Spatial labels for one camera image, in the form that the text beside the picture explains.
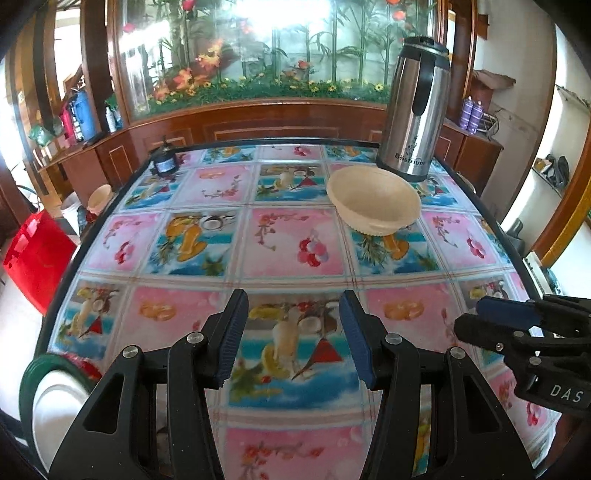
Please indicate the red scalloped plate front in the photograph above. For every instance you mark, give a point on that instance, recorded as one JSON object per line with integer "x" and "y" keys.
{"x": 84, "y": 365}

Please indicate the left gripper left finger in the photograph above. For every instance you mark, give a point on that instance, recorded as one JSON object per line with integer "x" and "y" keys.
{"x": 114, "y": 436}

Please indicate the stacked bowls on stool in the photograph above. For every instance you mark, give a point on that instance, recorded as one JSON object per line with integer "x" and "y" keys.
{"x": 98, "y": 201}

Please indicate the cream plastic bowl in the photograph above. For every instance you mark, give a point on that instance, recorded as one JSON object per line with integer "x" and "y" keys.
{"x": 373, "y": 201}

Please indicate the pink thermos flask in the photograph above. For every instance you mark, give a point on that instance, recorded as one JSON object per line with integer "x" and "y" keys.
{"x": 68, "y": 127}

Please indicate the purple spray cans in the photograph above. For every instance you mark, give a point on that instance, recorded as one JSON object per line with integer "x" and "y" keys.
{"x": 471, "y": 115}

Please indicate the floral fruit tablecloth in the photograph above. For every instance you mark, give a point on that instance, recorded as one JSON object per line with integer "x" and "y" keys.
{"x": 172, "y": 250}

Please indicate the blue thermos flask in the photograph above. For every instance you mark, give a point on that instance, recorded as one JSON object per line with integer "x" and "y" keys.
{"x": 84, "y": 115}

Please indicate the wooden sideboard cabinet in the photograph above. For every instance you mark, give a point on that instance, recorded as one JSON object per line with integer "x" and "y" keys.
{"x": 116, "y": 157}

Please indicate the large white bowl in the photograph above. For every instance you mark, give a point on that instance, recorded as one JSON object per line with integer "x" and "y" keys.
{"x": 58, "y": 399}

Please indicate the stainless steel thermos jug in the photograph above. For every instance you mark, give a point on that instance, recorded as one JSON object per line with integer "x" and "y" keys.
{"x": 417, "y": 108}

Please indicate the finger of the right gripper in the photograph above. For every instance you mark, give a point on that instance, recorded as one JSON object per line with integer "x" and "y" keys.
{"x": 508, "y": 310}
{"x": 507, "y": 335}

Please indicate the red shopping bag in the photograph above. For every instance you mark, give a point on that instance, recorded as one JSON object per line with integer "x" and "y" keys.
{"x": 37, "y": 258}

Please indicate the dark green plastic basin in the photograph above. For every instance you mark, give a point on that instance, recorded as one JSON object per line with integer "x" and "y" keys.
{"x": 34, "y": 373}

